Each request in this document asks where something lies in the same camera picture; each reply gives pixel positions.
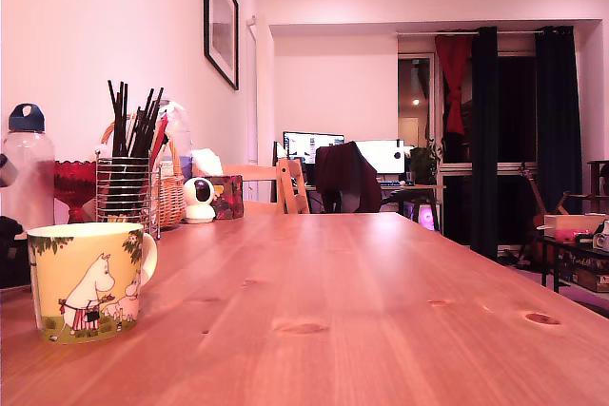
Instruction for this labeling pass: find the wooden computer desk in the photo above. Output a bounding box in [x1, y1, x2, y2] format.
[304, 182, 448, 235]

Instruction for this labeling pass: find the black side table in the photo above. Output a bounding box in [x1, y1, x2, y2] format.
[539, 234, 609, 295]

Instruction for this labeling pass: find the computer monitor showing windows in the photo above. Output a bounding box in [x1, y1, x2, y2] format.
[283, 130, 345, 168]

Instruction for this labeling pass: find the clear water bottle blue cap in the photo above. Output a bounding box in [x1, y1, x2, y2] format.
[1, 102, 56, 231]

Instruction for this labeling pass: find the computer monitor showing white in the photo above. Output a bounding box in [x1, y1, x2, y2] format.
[353, 139, 406, 175]

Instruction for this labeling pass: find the small white round camera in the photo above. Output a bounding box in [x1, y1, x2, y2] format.
[182, 175, 218, 224]

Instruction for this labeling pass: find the black chopstick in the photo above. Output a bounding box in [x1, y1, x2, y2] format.
[140, 87, 165, 159]
[107, 80, 119, 159]
[131, 87, 156, 159]
[116, 81, 126, 159]
[122, 83, 130, 159]

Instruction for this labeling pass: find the clear plastic bottle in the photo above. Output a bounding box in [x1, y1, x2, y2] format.
[158, 99, 194, 173]

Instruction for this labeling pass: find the white framed glass door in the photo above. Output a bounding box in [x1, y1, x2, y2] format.
[397, 53, 438, 150]

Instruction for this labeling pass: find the red glass footed bowl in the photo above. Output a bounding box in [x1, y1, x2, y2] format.
[53, 160, 98, 224]

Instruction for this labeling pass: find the white tissue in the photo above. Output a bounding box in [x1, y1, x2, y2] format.
[189, 147, 224, 177]

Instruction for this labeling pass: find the floral tissue box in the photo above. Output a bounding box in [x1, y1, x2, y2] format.
[204, 174, 245, 220]

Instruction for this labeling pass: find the wooden shelf unit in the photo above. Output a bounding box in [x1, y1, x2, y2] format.
[562, 159, 609, 216]

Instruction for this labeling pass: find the green potted plant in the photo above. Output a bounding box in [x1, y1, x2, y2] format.
[407, 138, 444, 185]

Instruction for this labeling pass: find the pale wooden box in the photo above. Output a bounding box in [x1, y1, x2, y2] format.
[542, 213, 608, 239]

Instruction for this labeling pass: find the wooden guitar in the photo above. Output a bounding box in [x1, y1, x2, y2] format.
[518, 162, 555, 264]

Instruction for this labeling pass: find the dark shoe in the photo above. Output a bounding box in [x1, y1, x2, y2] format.
[498, 250, 533, 268]

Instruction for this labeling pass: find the grey office chair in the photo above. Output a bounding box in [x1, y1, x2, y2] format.
[332, 188, 366, 214]

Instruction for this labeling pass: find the brown printed box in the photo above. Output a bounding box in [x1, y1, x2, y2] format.
[560, 253, 609, 294]

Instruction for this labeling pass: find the pink case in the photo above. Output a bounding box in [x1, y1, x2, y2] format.
[555, 228, 594, 243]

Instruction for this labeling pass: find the dark red jacket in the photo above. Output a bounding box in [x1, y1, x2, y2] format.
[314, 141, 383, 213]

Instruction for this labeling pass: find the dark curtain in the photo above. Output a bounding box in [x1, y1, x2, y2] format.
[470, 26, 500, 261]
[534, 26, 584, 215]

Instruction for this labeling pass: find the white instant camera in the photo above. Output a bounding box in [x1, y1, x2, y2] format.
[591, 219, 609, 253]

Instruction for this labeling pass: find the white curtain rod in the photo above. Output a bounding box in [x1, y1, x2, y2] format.
[395, 29, 545, 37]

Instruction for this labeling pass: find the white wall pipe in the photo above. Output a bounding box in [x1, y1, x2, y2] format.
[245, 15, 260, 166]

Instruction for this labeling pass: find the pale wooden chair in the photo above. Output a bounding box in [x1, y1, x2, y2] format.
[220, 158, 311, 217]

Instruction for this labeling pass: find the black framed wall picture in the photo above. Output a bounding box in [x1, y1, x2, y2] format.
[203, 0, 240, 92]

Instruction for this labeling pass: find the metal wire utensil rack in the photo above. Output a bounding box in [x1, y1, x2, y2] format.
[95, 148, 162, 241]

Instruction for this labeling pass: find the wicker basket with handle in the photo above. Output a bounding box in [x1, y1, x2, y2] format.
[100, 111, 187, 229]

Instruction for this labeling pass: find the red curtain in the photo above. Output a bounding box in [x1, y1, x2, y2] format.
[434, 33, 475, 137]

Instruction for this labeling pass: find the yellow cartoon print mug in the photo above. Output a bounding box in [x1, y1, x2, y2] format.
[27, 222, 159, 344]

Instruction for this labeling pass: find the glowing computer case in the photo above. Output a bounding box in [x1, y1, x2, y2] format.
[417, 204, 439, 233]

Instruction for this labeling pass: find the red utensil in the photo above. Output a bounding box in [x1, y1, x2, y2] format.
[149, 114, 170, 162]

